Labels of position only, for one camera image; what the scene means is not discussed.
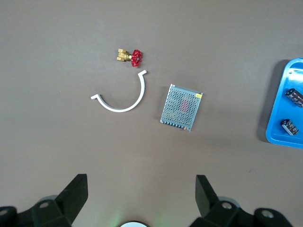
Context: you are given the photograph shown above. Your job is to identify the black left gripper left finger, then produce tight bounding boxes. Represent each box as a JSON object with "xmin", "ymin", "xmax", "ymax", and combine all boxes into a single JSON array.
[{"xmin": 0, "ymin": 174, "xmax": 89, "ymax": 227}]

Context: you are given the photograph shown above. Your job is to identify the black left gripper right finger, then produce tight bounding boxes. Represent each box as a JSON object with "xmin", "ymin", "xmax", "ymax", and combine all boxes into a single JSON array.
[{"xmin": 189, "ymin": 174, "xmax": 303, "ymax": 227}]

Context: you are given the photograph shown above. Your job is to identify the black electrolytic capacitor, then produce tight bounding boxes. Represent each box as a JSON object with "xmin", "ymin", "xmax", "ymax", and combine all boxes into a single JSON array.
[
  {"xmin": 280, "ymin": 118, "xmax": 299, "ymax": 136},
  {"xmin": 285, "ymin": 87, "xmax": 303, "ymax": 107}
]

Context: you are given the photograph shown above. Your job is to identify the blue plastic tray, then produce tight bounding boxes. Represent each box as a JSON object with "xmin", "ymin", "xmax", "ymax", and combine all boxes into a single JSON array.
[{"xmin": 265, "ymin": 58, "xmax": 303, "ymax": 149}]

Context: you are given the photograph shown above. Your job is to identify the metal mesh power supply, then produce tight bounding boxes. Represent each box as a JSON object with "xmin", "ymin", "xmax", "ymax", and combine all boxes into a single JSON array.
[{"xmin": 159, "ymin": 83, "xmax": 204, "ymax": 133}]

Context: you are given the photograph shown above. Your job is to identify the white curved plastic clip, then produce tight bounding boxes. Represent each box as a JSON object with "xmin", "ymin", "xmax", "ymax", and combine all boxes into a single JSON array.
[{"xmin": 90, "ymin": 70, "xmax": 148, "ymax": 114}]

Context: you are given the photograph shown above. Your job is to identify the brass valve red handle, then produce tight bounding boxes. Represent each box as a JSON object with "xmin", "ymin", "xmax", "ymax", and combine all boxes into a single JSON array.
[{"xmin": 116, "ymin": 48, "xmax": 144, "ymax": 69}]

